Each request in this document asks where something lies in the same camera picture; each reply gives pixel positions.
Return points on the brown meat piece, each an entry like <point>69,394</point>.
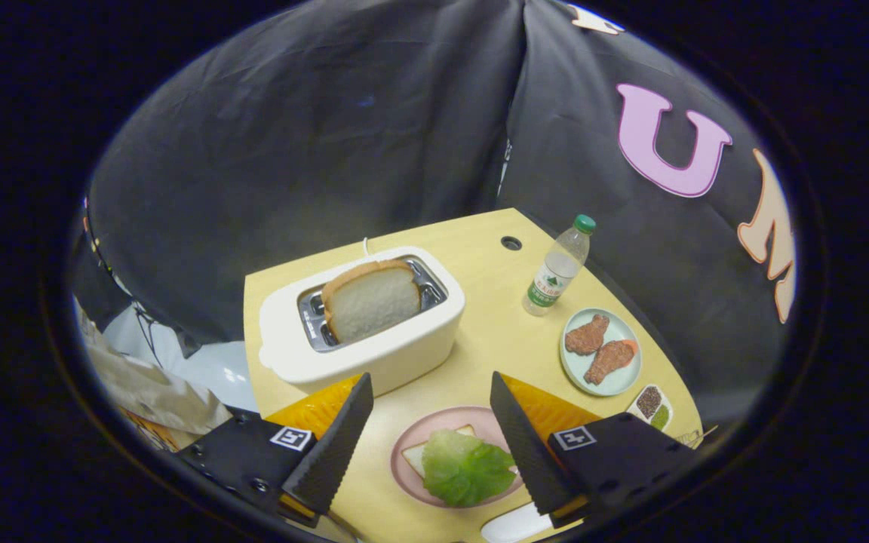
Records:
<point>606,362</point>
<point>587,335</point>

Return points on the clear water bottle green cap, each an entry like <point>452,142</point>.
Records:
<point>555,275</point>

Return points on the black backdrop cloth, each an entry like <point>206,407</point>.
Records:
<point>329,136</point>

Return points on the white plate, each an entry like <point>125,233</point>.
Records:
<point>514,524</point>

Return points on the white bread slice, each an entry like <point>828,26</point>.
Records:
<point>413,457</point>
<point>370,302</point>

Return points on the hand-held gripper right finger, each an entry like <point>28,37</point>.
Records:
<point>529,452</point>

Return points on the orange carrot slice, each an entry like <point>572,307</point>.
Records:
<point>631,346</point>

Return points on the person's light clothing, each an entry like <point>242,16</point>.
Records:
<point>155,392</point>

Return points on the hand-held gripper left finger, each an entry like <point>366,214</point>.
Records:
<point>333,452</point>

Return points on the pink round plate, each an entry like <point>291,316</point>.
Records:
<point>419,430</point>

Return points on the pale green oval plate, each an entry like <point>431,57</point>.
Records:
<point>619,377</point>

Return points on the pile of green beans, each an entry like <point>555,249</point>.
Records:
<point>661,417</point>

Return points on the white toaster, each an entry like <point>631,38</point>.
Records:
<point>382,358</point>

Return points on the white divided dish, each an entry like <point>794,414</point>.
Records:
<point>642,411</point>

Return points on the green lettuce leaf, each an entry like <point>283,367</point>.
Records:
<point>468,467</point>

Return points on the pile of dark beans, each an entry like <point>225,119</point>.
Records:
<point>649,401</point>

